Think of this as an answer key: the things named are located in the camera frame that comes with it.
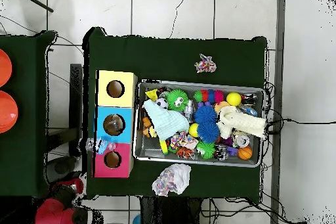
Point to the black rod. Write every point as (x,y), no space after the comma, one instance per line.
(34,0)

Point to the mint green waffle cloth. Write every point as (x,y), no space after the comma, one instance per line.
(167,120)

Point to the orange round disc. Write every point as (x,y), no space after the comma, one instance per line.
(220,106)

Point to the blue spiky ball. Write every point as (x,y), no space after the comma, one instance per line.
(209,132)
(205,113)

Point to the orange striped tiger toy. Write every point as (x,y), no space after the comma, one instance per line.
(185,153)

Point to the orange bowl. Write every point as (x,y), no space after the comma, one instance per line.
(4,68)
(6,111)

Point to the yellow ball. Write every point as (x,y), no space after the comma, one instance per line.
(234,98)
(193,130)

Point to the crushed silver can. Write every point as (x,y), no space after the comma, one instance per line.
(241,140)

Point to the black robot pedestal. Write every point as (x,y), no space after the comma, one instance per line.
(170,213)

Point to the small orange basketball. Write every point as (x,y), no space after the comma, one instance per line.
(244,152)

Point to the green fuzzy toy with eyes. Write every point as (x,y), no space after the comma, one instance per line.
(177,99)

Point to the yellow cheese wedge toy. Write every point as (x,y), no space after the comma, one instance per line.
(151,94)

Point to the cream waffle cloth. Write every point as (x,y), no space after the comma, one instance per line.
(241,123)

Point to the side table with green cloth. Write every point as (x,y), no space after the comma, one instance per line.
(26,150)

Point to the black and white soccer ball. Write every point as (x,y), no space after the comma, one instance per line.
(161,103)

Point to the wooden box with three holes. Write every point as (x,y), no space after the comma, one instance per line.
(103,124)

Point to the grey robot toy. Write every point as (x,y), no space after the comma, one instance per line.
(189,109)

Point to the crushed clear plastic bottle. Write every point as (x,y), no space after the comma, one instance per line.
(101,145)

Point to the orange plastic building block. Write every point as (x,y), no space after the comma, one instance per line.
(147,127)

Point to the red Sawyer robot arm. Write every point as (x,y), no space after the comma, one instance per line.
(55,211)

